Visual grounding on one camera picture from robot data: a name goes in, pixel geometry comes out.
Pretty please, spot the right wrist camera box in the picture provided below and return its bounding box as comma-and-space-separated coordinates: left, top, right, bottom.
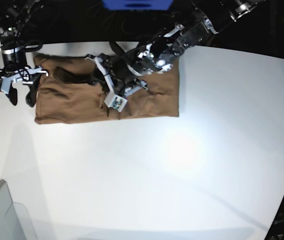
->
0, 77, 11, 94

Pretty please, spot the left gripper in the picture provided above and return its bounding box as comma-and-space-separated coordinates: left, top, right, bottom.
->
88, 52, 148, 98

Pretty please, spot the grey box at table corner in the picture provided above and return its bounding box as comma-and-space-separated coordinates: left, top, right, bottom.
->
0, 180, 38, 240

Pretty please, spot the blue plastic bin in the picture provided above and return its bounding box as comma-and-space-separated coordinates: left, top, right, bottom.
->
102, 0, 173, 11

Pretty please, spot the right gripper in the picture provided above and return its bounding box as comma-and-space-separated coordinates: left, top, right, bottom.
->
0, 66, 49, 108

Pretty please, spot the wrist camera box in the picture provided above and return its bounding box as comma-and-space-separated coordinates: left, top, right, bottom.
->
0, 77, 11, 94
104, 92, 128, 112

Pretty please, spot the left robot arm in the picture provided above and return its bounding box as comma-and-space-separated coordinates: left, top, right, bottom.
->
86, 0, 259, 98

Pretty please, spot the brown t-shirt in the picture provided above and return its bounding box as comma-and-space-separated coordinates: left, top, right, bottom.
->
33, 53, 180, 124

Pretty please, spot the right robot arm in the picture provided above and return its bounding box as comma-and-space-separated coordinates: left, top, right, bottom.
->
0, 0, 49, 108

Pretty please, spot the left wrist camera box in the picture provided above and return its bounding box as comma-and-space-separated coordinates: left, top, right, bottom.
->
104, 92, 128, 112

